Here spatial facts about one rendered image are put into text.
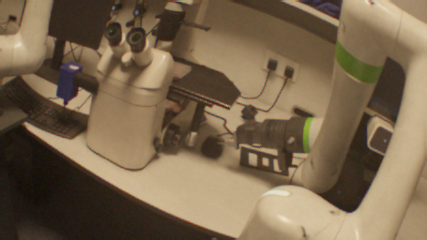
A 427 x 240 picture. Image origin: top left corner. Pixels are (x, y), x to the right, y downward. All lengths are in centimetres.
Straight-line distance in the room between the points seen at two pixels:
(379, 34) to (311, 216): 33
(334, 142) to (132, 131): 48
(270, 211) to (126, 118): 53
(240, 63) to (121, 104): 80
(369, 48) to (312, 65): 101
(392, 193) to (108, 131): 75
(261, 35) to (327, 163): 90
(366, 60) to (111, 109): 64
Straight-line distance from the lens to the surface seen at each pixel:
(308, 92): 169
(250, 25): 166
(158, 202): 100
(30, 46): 105
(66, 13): 144
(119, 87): 99
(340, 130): 80
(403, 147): 61
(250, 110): 111
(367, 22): 65
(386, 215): 60
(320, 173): 88
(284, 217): 57
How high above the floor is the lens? 136
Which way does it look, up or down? 25 degrees down
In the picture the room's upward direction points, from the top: 17 degrees clockwise
